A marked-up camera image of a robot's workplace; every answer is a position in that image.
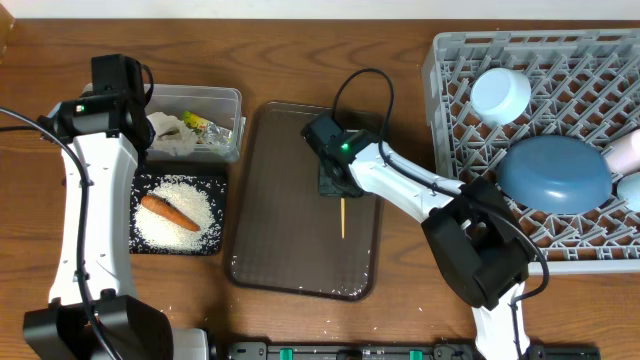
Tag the white tissue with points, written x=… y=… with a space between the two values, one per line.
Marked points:
x=172 y=136

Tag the white paper cup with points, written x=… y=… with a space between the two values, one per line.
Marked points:
x=622 y=155

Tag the black tray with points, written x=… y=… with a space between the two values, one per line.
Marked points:
x=212 y=179

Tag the dark blue plate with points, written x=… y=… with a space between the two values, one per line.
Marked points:
x=555 y=174

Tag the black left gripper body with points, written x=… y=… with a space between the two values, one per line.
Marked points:
x=141 y=148

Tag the orange carrot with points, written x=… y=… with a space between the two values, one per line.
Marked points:
x=163 y=209

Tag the clear plastic bin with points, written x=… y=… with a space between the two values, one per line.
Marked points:
x=218 y=104

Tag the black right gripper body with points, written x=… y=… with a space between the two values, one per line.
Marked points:
x=326 y=186

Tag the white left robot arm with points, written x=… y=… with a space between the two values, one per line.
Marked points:
x=93 y=311

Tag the brown serving tray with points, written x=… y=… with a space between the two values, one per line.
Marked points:
x=288 y=237

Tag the white rice pile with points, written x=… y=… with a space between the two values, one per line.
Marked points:
x=159 y=233

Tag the wooden chopstick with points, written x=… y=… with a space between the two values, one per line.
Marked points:
x=343 y=217

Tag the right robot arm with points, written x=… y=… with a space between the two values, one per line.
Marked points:
x=479 y=249

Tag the grey dishwasher rack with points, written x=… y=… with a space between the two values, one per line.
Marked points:
x=585 y=85

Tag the light blue bowl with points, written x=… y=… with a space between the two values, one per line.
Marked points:
x=499 y=96

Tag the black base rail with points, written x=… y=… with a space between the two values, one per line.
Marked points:
x=263 y=351

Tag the foil snack wrapper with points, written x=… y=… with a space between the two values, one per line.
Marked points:
x=203 y=131

